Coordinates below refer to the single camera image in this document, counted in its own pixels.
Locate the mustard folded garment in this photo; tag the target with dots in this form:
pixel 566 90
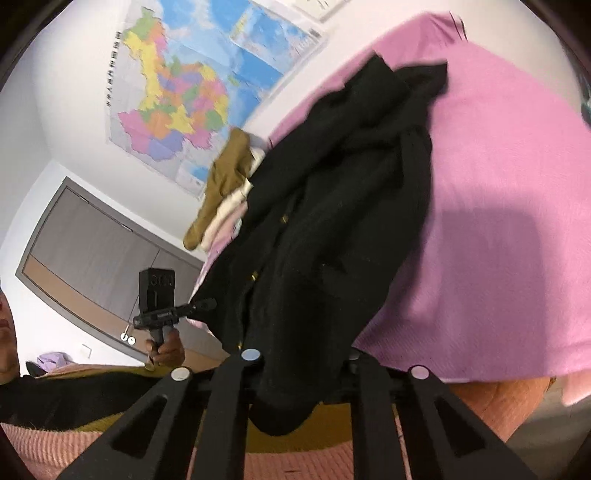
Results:
pixel 228 172

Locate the colourful wall map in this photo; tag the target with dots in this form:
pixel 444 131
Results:
pixel 184 73

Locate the white wall socket panel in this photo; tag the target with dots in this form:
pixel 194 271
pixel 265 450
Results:
pixel 319 10

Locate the person's left hand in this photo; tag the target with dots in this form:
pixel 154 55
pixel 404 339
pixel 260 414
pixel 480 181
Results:
pixel 170 354

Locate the pink floral bed sheet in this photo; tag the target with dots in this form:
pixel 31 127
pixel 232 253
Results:
pixel 498 286

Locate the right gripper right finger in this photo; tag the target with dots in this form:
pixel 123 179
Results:
pixel 410 425

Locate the cream folded garment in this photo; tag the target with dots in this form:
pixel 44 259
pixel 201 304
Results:
pixel 219 206

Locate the black coat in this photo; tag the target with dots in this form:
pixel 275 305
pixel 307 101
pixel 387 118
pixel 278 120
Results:
pixel 335 209

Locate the grey wardrobe door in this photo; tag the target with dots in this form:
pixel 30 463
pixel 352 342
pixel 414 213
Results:
pixel 83 260

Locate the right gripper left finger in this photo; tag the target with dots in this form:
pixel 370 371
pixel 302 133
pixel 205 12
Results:
pixel 187 426

